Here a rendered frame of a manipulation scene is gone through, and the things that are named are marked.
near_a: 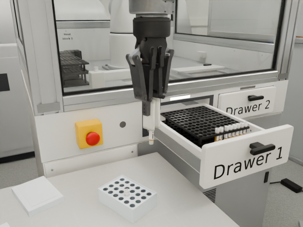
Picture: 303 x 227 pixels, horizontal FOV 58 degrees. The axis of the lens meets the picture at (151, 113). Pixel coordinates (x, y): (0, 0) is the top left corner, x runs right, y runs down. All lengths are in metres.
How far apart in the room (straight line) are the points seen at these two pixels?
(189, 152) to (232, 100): 0.42
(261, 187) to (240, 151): 0.79
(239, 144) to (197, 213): 0.19
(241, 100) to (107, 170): 0.58
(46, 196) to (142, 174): 0.27
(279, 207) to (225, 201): 0.81
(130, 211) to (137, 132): 0.34
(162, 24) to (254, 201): 1.13
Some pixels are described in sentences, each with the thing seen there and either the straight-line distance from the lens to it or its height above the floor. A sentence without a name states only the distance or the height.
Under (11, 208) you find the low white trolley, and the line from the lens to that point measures 0.78.
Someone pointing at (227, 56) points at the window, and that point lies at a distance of 1.07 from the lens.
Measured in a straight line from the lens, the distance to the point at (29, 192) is 0.79.
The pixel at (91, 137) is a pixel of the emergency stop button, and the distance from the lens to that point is 0.78.
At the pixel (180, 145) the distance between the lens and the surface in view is 0.75.
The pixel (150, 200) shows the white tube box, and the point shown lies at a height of 0.79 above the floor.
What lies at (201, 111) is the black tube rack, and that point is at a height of 0.90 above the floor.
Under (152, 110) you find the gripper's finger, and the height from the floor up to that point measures 1.01.
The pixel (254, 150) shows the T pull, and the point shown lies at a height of 0.91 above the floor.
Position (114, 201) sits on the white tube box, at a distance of 0.68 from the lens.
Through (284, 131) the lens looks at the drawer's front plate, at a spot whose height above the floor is 0.92.
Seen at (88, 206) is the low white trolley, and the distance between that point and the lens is 0.73.
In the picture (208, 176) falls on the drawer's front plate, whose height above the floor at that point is 0.85.
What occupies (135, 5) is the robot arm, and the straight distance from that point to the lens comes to 0.54.
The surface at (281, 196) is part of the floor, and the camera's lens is 2.22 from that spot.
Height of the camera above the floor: 1.20
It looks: 20 degrees down
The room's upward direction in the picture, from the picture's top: straight up
